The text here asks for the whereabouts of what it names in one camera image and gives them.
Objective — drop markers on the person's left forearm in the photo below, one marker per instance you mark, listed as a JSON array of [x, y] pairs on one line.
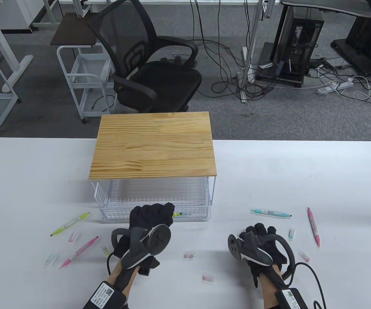
[[116, 273]]

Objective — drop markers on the person's left hand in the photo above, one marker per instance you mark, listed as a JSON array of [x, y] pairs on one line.
[[153, 214]]

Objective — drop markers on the grey desk top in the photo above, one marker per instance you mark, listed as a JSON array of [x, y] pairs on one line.
[[333, 8]]

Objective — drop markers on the green highlighter cap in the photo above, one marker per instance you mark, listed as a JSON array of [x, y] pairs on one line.
[[105, 251]]

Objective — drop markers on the teal highlighter cap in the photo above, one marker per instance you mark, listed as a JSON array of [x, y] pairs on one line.
[[291, 234], [51, 259]]

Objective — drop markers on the person's right forearm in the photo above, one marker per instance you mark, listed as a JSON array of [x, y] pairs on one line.
[[269, 289]]

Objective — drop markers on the black grey tracker controller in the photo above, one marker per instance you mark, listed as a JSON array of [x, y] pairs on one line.
[[158, 239], [253, 252]]

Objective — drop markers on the person's right hand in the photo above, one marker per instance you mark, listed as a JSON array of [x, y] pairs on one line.
[[262, 231]]

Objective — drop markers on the black computer tower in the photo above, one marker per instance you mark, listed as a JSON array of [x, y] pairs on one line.
[[301, 42]]

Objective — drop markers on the white metal cart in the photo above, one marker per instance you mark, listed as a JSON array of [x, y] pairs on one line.
[[82, 77]]

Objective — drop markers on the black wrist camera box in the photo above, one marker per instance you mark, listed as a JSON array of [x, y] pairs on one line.
[[105, 296], [291, 299]]

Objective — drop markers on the brown side table top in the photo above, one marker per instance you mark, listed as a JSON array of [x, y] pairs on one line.
[[72, 32]]

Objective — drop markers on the white cabinet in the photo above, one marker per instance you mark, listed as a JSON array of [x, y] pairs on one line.
[[14, 14]]

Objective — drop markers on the aluminium profile post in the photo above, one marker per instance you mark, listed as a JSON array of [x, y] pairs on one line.
[[251, 42]]

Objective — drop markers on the pink double-ended highlighter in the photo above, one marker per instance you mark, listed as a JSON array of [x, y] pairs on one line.
[[79, 252], [313, 227]]

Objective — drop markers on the black mesh office chair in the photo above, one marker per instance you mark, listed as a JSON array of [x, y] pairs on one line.
[[159, 80]]

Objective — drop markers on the white power strip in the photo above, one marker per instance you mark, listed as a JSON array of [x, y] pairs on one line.
[[333, 87]]

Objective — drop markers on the pink highlighter cap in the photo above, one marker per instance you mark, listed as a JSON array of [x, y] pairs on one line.
[[189, 256], [208, 277], [73, 236], [304, 256]]

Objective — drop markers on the aluminium desk frame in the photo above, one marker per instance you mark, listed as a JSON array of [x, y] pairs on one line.
[[83, 9]]

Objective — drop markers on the black equipment stand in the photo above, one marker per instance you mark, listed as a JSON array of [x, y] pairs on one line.
[[366, 38]]

